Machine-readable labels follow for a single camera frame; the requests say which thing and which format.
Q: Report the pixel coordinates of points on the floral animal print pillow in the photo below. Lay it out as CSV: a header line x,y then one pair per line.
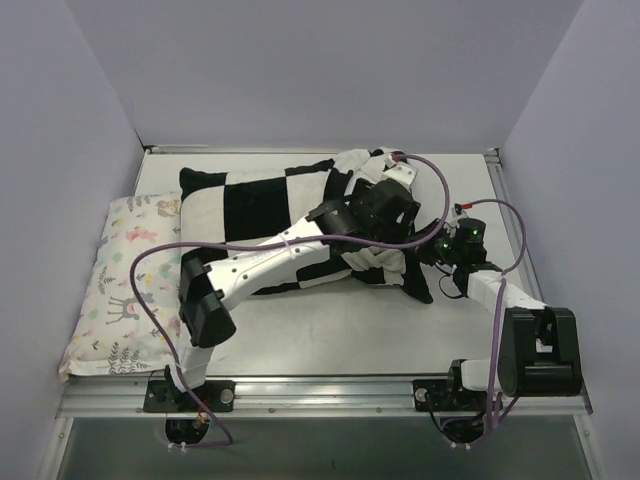
x,y
114,335

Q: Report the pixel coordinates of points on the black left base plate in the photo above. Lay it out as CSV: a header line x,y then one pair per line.
x,y
163,397

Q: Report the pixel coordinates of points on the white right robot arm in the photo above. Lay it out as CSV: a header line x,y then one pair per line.
x,y
535,349

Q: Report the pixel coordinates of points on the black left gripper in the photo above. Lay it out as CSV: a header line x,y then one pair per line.
x,y
395,201

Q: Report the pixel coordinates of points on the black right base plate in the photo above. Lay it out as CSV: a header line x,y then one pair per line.
x,y
437,396

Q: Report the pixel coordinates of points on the aluminium front rail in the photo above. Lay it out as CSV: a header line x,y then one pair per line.
x,y
255,397

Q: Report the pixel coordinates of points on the aluminium rail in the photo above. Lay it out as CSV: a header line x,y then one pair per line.
x,y
525,269
255,397

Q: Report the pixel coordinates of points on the black white checkered pillowcase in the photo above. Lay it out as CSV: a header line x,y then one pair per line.
x,y
248,208

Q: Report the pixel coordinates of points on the aluminium right side rail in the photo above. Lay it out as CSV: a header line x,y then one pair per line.
x,y
525,269

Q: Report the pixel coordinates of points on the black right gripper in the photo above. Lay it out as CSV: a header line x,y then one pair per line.
x,y
432,242

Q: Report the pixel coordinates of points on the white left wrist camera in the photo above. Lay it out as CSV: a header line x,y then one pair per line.
x,y
399,171

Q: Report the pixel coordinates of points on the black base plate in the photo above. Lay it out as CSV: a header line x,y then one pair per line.
x,y
163,397
437,396

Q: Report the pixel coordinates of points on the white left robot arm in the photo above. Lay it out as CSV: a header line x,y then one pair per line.
x,y
209,291

